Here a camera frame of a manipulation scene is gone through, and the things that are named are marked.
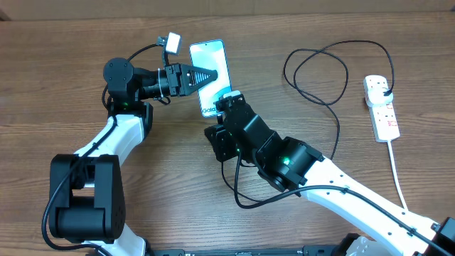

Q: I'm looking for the blue Galaxy smartphone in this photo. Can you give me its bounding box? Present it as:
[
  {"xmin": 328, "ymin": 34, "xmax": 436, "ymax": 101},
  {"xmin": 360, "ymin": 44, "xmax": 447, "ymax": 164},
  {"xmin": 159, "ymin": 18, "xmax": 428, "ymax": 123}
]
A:
[{"xmin": 188, "ymin": 38, "xmax": 233, "ymax": 119}]

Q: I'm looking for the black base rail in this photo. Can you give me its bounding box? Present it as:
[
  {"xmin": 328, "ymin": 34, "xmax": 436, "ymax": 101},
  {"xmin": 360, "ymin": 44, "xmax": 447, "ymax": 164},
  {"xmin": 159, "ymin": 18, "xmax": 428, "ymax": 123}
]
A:
[{"xmin": 145, "ymin": 245, "xmax": 348, "ymax": 256}]

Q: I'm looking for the black USB charging cable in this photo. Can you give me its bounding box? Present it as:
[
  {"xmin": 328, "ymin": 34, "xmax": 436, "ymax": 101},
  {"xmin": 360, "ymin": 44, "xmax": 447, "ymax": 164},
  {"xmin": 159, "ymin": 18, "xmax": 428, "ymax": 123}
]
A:
[{"xmin": 215, "ymin": 39, "xmax": 395, "ymax": 203}]

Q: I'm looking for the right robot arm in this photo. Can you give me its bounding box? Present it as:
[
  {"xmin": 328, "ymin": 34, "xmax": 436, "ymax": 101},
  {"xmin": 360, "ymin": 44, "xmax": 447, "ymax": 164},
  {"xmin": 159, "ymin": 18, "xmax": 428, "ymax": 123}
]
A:
[{"xmin": 204, "ymin": 91, "xmax": 454, "ymax": 255}]

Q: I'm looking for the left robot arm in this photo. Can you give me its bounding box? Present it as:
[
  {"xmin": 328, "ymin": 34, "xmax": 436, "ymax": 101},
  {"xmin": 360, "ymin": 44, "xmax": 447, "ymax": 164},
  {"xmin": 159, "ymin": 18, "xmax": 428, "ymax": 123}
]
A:
[{"xmin": 41, "ymin": 58, "xmax": 218, "ymax": 255}]

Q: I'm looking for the white charger plug adapter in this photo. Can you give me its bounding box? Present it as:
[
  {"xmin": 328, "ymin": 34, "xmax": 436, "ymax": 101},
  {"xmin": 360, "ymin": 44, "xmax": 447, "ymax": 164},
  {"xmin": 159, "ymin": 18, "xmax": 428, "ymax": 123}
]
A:
[{"xmin": 365, "ymin": 87, "xmax": 394, "ymax": 107}]

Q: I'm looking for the white power strip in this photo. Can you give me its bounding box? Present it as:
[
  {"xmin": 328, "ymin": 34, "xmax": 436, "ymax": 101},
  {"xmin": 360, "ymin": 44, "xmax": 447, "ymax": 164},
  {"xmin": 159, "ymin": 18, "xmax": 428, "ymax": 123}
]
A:
[{"xmin": 363, "ymin": 75, "xmax": 400, "ymax": 142}]

